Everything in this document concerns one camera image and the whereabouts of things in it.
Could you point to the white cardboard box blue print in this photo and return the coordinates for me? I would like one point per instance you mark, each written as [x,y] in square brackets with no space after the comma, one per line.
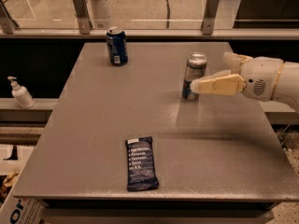
[18,210]

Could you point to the right metal glass bracket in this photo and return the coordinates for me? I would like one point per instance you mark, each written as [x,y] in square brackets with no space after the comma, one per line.
[210,16]

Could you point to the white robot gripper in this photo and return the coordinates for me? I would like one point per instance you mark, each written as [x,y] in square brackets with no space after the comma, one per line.
[258,76]

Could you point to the silver blue redbull can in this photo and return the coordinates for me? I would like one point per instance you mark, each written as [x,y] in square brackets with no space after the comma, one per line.
[195,68]

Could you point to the far left metal bracket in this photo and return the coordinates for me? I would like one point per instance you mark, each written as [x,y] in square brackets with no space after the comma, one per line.
[7,24]

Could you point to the dark blue snack bar wrapper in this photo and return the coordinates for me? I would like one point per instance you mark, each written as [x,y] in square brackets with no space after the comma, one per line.
[141,166]

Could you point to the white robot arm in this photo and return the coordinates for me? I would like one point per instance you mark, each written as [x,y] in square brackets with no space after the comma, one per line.
[286,90]

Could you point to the white pump dispenser bottle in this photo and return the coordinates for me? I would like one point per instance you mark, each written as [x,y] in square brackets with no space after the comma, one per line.
[22,96]

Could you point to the left metal glass bracket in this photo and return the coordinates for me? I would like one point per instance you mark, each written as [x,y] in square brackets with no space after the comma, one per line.
[83,17]

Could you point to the dark blue soda can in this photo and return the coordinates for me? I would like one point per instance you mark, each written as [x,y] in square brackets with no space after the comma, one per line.
[116,45]

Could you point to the metal glass bracket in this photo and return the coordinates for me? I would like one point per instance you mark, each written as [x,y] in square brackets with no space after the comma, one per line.
[210,16]
[83,17]

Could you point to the white pipe behind glass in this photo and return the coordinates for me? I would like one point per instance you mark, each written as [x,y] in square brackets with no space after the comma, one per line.
[101,13]

